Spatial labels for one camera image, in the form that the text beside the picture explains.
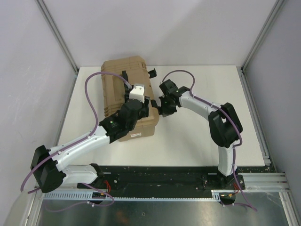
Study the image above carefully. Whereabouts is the tan plastic toolbox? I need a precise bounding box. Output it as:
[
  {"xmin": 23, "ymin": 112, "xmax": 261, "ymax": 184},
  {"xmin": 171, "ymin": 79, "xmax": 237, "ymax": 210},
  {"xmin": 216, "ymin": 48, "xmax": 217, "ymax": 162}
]
[{"xmin": 100, "ymin": 55, "xmax": 160, "ymax": 143}]

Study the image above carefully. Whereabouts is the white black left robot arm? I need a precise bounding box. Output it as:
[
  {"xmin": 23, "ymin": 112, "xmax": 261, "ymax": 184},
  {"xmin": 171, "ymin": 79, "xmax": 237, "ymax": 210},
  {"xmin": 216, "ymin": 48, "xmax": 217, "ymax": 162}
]
[{"xmin": 31, "ymin": 97, "xmax": 150, "ymax": 193}]

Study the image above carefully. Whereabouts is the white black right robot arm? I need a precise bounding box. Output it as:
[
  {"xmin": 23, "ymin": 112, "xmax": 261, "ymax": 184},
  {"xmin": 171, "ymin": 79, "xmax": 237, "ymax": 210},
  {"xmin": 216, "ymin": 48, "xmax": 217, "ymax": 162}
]
[{"xmin": 159, "ymin": 80, "xmax": 243, "ymax": 189}]

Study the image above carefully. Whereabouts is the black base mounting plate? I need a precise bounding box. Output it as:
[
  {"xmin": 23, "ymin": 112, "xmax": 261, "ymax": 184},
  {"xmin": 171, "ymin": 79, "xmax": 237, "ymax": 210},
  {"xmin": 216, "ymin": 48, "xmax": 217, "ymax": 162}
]
[{"xmin": 90, "ymin": 166, "xmax": 245, "ymax": 198}]

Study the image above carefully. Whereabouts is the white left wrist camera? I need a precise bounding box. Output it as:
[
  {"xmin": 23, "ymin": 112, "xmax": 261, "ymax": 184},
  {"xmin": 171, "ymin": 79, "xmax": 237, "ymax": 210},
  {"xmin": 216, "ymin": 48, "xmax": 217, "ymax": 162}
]
[{"xmin": 129, "ymin": 83, "xmax": 145, "ymax": 103}]

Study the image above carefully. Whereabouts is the right aluminium frame post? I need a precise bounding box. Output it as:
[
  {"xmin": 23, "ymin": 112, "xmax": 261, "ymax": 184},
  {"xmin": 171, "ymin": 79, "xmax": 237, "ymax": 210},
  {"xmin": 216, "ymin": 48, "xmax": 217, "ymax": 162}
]
[{"xmin": 241, "ymin": 0, "xmax": 285, "ymax": 73}]

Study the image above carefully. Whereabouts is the aluminium frame post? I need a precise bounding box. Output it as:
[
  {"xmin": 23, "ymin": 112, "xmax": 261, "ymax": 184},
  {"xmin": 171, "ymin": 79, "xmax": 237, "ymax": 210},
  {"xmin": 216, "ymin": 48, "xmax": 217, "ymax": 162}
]
[
  {"xmin": 241, "ymin": 0, "xmax": 285, "ymax": 73},
  {"xmin": 34, "ymin": 0, "xmax": 79, "ymax": 73}
]

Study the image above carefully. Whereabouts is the grey slotted cable duct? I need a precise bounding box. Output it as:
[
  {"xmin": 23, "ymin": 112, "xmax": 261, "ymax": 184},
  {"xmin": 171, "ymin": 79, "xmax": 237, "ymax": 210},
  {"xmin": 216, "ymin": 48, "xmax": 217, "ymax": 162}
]
[{"xmin": 44, "ymin": 190, "xmax": 229, "ymax": 202}]

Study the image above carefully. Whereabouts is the left aluminium frame post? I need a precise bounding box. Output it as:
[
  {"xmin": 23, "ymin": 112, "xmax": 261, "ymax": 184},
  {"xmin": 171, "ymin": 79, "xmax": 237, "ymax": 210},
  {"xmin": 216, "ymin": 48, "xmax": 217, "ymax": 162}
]
[{"xmin": 34, "ymin": 0, "xmax": 79, "ymax": 73}]

